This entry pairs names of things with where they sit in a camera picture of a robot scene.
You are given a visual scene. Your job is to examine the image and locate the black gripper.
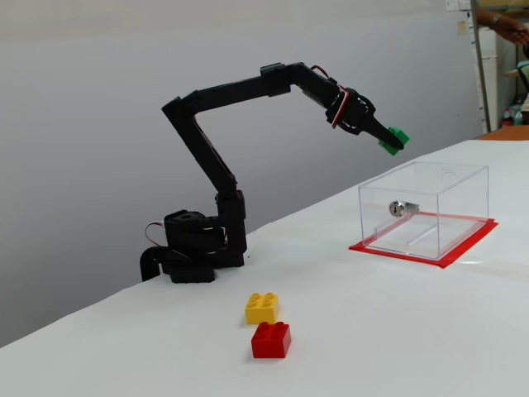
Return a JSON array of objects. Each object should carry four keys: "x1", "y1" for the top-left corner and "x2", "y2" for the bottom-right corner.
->
[{"x1": 341, "y1": 87, "x2": 405, "y2": 151}]

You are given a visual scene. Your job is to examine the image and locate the green lego brick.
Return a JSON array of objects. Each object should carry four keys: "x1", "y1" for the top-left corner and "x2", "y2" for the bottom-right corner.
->
[{"x1": 378, "y1": 127, "x2": 412, "y2": 157}]

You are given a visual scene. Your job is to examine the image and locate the person forearm with watch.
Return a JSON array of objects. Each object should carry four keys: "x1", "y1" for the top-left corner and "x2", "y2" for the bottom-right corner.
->
[{"x1": 474, "y1": 5, "x2": 504, "y2": 29}]

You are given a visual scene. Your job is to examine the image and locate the transparent acrylic box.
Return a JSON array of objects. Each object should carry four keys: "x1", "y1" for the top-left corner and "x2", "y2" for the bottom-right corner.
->
[{"x1": 357, "y1": 160, "x2": 490, "y2": 261}]

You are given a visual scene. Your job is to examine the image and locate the yellow lego brick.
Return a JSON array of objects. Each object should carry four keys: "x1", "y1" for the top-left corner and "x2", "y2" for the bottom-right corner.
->
[{"x1": 244, "y1": 292, "x2": 280, "y2": 326}]

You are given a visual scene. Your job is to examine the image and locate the red lego brick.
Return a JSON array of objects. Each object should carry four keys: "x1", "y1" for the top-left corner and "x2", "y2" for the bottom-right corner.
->
[{"x1": 250, "y1": 321, "x2": 293, "y2": 359}]

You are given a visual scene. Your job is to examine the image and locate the bare person hand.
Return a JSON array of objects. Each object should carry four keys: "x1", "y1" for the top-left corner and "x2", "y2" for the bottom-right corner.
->
[{"x1": 502, "y1": 19, "x2": 529, "y2": 46}]

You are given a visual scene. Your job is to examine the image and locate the silver cam lock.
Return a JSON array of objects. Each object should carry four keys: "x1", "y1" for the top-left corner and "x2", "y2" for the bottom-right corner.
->
[{"x1": 388, "y1": 200, "x2": 419, "y2": 218}]

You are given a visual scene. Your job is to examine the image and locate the grey metal shelf pole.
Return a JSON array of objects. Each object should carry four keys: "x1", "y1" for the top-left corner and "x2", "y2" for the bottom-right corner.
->
[{"x1": 469, "y1": 0, "x2": 493, "y2": 134}]

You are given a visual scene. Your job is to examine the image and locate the white cabinet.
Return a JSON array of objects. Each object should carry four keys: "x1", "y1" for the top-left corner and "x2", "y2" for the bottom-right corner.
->
[{"x1": 479, "y1": 27, "x2": 500, "y2": 125}]

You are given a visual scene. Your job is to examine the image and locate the red tape square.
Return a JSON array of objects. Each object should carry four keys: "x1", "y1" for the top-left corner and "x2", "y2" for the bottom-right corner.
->
[{"x1": 348, "y1": 211, "x2": 499, "y2": 270}]

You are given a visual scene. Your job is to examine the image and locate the brown wooden table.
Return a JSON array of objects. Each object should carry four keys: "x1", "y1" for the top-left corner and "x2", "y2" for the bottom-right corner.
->
[{"x1": 474, "y1": 125, "x2": 529, "y2": 142}]

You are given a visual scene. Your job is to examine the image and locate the green chair back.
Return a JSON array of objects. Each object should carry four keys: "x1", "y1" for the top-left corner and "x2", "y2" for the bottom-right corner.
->
[{"x1": 516, "y1": 60, "x2": 529, "y2": 93}]

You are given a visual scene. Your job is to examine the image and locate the black table clamp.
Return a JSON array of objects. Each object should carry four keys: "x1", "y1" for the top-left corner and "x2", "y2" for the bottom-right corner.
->
[{"x1": 139, "y1": 246, "x2": 167, "y2": 283}]

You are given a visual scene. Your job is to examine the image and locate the red white servo cable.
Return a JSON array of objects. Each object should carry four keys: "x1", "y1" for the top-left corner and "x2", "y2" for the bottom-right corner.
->
[
  {"x1": 309, "y1": 64, "x2": 338, "y2": 86},
  {"x1": 326, "y1": 84, "x2": 352, "y2": 130},
  {"x1": 144, "y1": 221, "x2": 167, "y2": 250}
]

